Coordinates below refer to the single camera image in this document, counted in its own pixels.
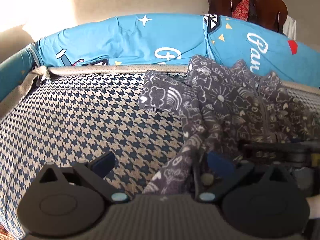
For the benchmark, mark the dark wooden chair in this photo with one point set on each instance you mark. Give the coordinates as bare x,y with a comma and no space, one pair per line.
270,14

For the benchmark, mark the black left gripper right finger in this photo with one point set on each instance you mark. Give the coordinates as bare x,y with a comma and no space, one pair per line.
233,175

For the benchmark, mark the houndstooth mattress cover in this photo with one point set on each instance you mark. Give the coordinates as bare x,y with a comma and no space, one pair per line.
79,117

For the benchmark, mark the grey patterned fleece garment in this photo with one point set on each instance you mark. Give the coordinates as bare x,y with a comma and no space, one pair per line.
218,106

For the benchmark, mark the blue cartoon bed bumper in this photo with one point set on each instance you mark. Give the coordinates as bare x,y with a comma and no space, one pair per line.
166,39

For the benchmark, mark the white hanging cloth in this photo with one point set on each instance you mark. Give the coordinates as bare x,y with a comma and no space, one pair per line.
290,28

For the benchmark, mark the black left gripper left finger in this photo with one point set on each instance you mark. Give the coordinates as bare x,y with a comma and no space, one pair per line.
81,183

